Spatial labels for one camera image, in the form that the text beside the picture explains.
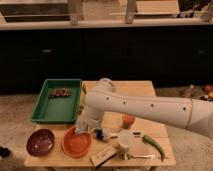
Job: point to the grey blue towel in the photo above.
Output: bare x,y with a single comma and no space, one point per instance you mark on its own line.
80,130

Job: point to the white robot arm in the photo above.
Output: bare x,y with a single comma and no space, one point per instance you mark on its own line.
191,114

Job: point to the red orange bowl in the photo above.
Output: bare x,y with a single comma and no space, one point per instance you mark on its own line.
75,145

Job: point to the dark purple bowl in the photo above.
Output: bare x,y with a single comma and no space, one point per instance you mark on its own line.
40,143

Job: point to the yellow object behind cup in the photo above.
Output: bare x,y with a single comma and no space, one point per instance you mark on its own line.
84,88

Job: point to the orange topped jar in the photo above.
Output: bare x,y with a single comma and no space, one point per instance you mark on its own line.
127,121

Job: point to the black white brush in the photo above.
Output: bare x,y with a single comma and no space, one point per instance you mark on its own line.
104,134

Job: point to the green plastic tray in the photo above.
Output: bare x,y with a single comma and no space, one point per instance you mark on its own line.
57,110

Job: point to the brown snack bar in tray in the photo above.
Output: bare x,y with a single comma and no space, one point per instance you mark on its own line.
60,92

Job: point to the white cup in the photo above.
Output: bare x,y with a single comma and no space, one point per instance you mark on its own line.
125,139

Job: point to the green chili pepper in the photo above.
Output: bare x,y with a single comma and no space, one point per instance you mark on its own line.
155,144

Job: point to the wooden block with black edge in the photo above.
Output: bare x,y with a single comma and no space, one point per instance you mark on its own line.
102,156

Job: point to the silver fork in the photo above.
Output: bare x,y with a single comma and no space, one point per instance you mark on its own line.
129,156

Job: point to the black object on floor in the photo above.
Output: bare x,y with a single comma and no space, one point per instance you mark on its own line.
4,152

